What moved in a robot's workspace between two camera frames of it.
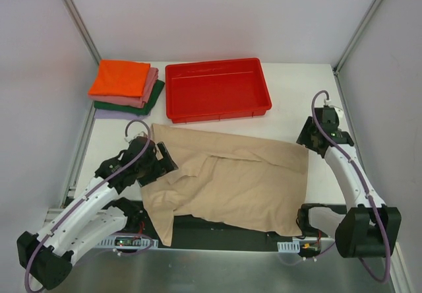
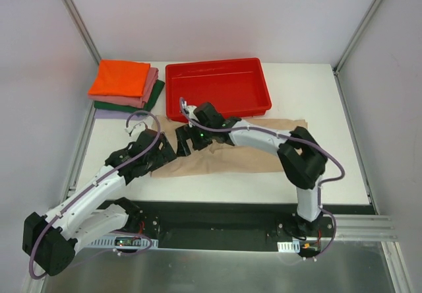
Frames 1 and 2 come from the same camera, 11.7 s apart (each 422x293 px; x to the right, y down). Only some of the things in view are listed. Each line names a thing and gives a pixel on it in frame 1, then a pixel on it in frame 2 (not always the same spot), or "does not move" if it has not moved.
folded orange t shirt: [119, 78] does not move
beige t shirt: [254, 185] → [291, 125]
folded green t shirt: [144, 110] does not move
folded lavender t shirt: [109, 115] does not move
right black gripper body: [305, 136] → [186, 140]
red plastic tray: [215, 90] does not move
